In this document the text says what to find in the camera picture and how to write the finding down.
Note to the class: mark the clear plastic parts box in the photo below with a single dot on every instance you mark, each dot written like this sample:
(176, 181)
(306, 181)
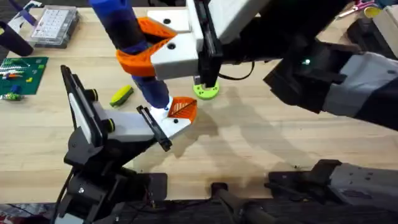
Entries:
(54, 26)

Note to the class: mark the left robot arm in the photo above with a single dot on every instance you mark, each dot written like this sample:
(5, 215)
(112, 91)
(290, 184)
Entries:
(93, 189)

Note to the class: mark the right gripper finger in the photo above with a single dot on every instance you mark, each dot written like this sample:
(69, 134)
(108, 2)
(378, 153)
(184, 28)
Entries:
(174, 21)
(177, 59)

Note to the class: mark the black rail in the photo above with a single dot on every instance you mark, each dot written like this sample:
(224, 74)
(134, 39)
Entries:
(186, 214)

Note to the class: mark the green board with toy blocks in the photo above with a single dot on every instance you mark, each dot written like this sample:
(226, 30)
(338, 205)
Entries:
(25, 76)

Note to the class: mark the beige box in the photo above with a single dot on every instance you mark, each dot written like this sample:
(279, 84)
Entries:
(387, 31)

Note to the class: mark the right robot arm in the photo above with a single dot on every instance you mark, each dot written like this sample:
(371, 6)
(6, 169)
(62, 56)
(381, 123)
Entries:
(357, 81)

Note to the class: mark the green disc with holes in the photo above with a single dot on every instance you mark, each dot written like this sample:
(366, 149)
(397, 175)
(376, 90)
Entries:
(205, 93)

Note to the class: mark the yellow green toy corn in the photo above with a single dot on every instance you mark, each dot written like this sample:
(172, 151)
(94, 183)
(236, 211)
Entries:
(121, 96)

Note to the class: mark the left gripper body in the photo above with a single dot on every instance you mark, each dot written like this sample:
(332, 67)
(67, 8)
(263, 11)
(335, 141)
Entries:
(130, 126)

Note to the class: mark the dark purple cylinder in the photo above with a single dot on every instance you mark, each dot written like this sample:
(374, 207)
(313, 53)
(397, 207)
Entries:
(14, 40)

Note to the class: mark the left wrist black plate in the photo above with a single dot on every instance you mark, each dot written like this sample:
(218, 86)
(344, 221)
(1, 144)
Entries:
(81, 105)

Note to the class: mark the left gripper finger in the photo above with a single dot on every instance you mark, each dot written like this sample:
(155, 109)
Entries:
(174, 126)
(183, 102)

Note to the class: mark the yellow tape roll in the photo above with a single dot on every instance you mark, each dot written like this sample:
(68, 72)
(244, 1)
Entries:
(372, 12)

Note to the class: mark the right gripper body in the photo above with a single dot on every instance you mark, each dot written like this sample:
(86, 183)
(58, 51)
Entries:
(236, 18)

